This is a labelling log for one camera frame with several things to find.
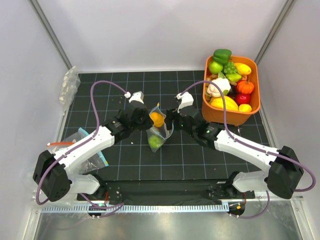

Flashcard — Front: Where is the orange plastic basket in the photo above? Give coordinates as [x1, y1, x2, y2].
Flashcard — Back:
[201, 55, 261, 126]

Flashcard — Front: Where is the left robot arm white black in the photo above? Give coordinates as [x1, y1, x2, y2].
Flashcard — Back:
[32, 100, 153, 205]

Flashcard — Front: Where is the green lime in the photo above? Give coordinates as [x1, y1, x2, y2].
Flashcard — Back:
[148, 135, 163, 149]

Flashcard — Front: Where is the yellow lemon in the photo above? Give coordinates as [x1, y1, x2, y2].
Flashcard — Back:
[238, 103, 252, 113]

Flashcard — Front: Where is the orange mango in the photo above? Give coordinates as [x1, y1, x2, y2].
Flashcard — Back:
[149, 112, 165, 128]

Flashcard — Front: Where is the pile of clear zip bags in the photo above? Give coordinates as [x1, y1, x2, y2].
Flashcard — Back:
[23, 140, 84, 208]

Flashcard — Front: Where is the green grape bunch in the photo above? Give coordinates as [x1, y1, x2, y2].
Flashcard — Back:
[223, 61, 238, 74]

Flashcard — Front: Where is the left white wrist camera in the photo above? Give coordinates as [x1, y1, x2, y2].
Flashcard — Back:
[124, 91, 144, 104]

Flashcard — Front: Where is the green apple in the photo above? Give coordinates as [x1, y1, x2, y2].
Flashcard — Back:
[208, 61, 224, 75]

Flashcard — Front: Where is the green bell pepper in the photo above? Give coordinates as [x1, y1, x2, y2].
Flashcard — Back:
[212, 49, 232, 66]

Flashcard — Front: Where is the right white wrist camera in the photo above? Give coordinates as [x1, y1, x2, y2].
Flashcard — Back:
[175, 91, 194, 113]

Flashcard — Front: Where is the brown nut cluster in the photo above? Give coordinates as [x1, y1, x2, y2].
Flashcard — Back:
[205, 74, 218, 88]

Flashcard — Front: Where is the black gridded mat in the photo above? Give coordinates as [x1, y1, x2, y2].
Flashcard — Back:
[62, 70, 258, 181]

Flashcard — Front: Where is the yellow star fruit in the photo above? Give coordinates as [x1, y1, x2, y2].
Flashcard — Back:
[209, 95, 239, 111]

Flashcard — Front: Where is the spare zip bag blue zipper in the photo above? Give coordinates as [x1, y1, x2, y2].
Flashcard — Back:
[62, 127, 109, 174]

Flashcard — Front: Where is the slotted cable duct rail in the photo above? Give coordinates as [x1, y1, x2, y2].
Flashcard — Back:
[41, 202, 229, 214]

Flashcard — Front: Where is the yellow mango fruit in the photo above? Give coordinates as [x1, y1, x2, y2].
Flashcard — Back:
[234, 62, 252, 76]

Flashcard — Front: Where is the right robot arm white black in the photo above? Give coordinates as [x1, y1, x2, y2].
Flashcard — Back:
[165, 106, 304, 200]

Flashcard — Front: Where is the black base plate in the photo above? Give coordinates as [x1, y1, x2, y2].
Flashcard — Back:
[86, 179, 255, 206]

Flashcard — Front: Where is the red apple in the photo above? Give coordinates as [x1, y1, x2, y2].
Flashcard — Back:
[235, 93, 251, 106]

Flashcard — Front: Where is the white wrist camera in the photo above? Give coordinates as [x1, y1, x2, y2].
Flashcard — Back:
[124, 91, 144, 104]
[175, 91, 194, 113]

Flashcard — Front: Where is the clear zip bag blue zipper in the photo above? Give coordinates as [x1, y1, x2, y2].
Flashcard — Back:
[146, 105, 171, 153]

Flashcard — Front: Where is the white cauliflower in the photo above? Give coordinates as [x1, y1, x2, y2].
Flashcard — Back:
[206, 77, 231, 98]

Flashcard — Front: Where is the small orange pumpkin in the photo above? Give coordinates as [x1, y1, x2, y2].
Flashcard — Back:
[236, 80, 255, 94]

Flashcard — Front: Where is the bag of white pieces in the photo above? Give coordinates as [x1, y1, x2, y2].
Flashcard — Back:
[59, 66, 81, 112]

